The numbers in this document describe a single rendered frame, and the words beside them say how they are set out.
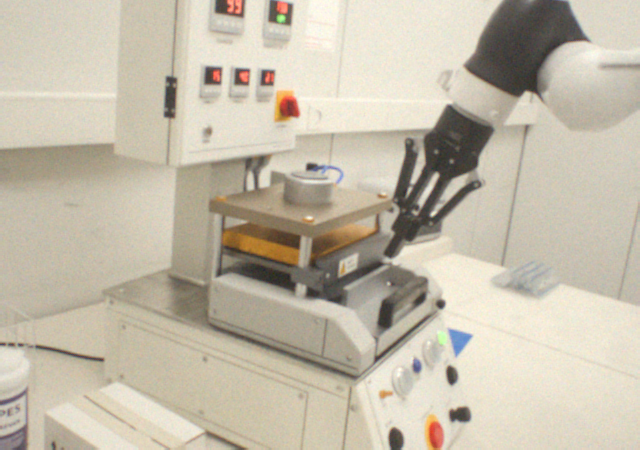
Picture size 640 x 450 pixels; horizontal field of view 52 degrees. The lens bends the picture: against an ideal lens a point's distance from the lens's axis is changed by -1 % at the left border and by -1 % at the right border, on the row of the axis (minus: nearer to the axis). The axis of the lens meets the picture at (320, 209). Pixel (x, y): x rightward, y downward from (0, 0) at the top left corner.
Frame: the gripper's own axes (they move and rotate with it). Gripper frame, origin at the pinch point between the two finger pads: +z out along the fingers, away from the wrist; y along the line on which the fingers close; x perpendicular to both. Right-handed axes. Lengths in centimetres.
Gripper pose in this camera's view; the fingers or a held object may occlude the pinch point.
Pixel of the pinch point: (401, 236)
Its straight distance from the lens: 97.7
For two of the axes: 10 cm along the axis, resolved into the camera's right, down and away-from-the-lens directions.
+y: 7.7, 5.5, -3.4
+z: -4.3, 8.3, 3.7
